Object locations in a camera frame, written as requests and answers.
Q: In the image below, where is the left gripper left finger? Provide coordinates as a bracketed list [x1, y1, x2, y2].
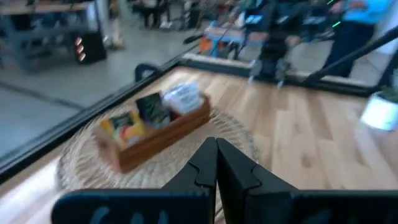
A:
[50, 136, 218, 224]

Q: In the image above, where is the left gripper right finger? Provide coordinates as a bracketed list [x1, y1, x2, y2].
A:
[216, 137, 398, 224]

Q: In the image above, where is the dark foil tea packet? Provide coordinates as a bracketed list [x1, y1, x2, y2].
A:
[136, 91, 172, 130]

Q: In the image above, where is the orange white tea packet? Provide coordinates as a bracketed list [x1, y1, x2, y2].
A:
[162, 82, 205, 116]

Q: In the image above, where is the yellow fruit tea packet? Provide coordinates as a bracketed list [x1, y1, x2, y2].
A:
[99, 108, 149, 150]

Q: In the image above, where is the wooden tea box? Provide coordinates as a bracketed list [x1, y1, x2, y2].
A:
[93, 90, 212, 174]

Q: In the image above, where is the round woven placemat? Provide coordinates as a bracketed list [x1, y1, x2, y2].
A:
[55, 102, 261, 212]

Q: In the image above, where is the black table clamp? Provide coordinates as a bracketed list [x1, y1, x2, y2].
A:
[134, 63, 161, 82]

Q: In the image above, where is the succulent in white pot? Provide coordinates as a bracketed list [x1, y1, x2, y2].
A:
[359, 86, 398, 132]

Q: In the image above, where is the black speaker box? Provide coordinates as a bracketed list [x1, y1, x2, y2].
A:
[73, 30, 107, 65]

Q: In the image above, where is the person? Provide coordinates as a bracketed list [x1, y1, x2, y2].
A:
[322, 0, 397, 78]

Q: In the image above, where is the background wooden table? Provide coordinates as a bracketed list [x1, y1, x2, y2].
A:
[0, 0, 103, 75]

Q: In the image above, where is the black aluminium table frame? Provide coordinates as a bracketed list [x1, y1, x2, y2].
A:
[0, 26, 398, 184]

